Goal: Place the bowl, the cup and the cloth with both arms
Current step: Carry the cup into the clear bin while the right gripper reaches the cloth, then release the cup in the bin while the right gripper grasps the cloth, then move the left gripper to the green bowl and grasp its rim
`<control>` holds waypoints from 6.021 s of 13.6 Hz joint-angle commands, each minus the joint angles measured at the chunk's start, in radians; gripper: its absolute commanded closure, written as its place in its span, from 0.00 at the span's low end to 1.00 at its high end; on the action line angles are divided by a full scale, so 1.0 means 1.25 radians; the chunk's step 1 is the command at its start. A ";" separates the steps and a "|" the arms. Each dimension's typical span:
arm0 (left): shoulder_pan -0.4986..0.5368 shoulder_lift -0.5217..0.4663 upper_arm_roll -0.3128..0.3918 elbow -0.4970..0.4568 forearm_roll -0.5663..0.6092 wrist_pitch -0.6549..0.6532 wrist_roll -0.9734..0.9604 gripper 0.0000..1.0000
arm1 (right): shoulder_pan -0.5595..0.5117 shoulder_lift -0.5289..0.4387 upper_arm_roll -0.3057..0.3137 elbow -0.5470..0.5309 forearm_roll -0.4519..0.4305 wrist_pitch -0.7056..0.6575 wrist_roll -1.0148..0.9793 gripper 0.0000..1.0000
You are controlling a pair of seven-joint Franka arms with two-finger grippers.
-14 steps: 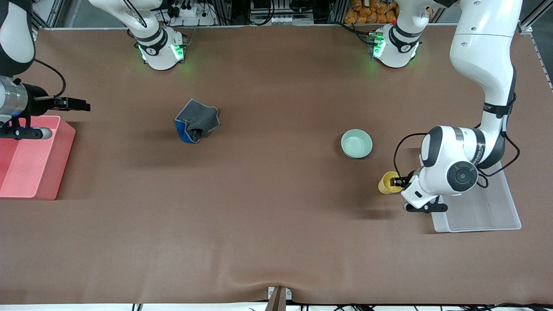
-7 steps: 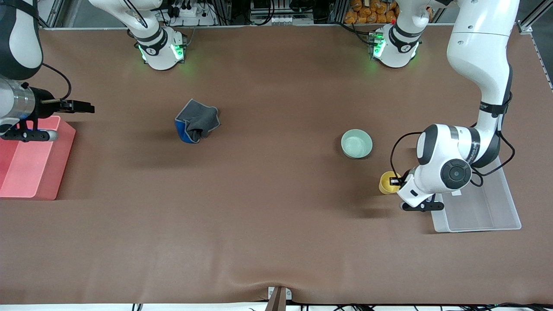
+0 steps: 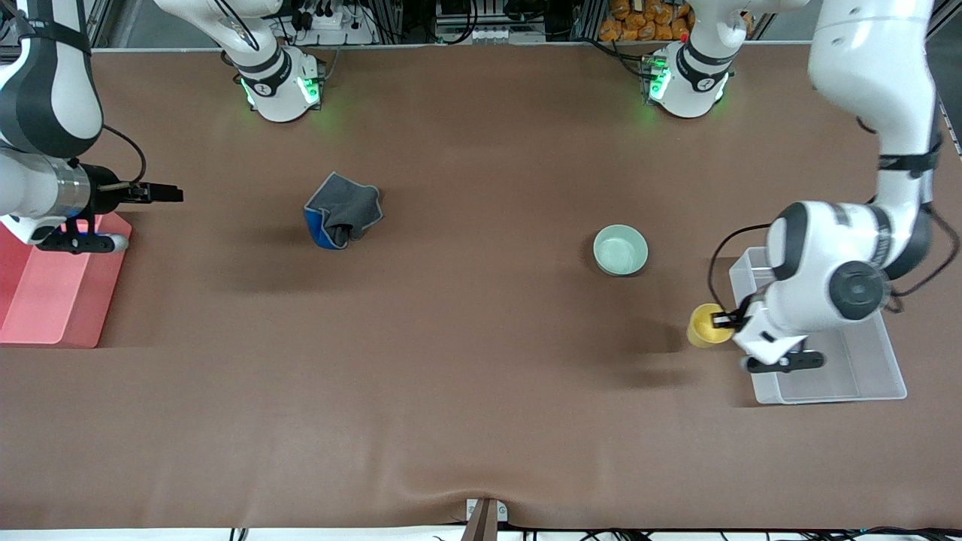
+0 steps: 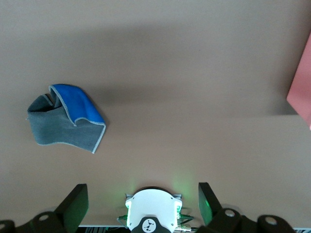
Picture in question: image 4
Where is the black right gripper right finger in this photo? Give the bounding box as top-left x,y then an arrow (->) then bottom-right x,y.
198,182 -> 298,233

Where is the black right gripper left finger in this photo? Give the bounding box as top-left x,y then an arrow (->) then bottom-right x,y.
0,183 -> 88,233

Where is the grey and blue cloth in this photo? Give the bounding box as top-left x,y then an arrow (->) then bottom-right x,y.
26,83 -> 109,154

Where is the brown table cover mat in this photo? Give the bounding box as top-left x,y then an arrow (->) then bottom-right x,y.
0,0 -> 311,229

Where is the pink plastic bin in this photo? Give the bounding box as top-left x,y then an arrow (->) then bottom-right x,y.
286,31 -> 311,132

